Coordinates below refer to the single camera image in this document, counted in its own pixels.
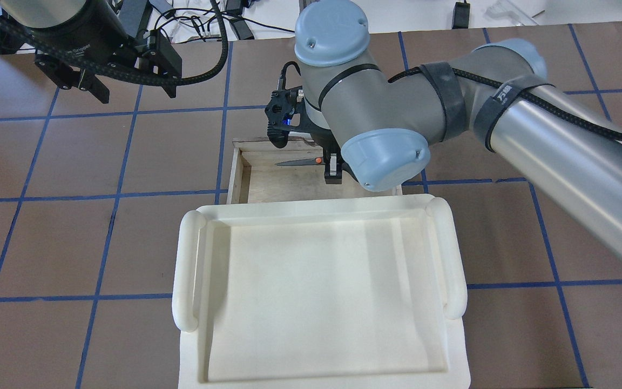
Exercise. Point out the black power brick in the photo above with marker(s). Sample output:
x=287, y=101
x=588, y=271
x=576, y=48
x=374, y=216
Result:
x=241, y=29

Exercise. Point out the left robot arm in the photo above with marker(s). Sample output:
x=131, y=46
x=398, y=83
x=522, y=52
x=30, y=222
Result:
x=18, y=19

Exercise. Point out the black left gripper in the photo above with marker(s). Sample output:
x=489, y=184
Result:
x=80, y=47

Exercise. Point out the white plastic tray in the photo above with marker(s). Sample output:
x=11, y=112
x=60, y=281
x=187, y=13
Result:
x=339, y=293

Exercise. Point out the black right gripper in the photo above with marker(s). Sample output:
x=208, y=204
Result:
x=333, y=165

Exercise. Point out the black power adapter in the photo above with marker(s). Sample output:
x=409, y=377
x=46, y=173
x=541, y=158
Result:
x=461, y=15

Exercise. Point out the wooden drawer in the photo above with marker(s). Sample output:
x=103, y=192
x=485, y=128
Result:
x=256, y=179

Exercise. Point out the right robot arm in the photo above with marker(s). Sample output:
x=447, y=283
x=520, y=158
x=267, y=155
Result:
x=381, y=128

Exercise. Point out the grey orange scissors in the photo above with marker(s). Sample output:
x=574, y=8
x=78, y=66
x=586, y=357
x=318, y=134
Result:
x=301, y=162

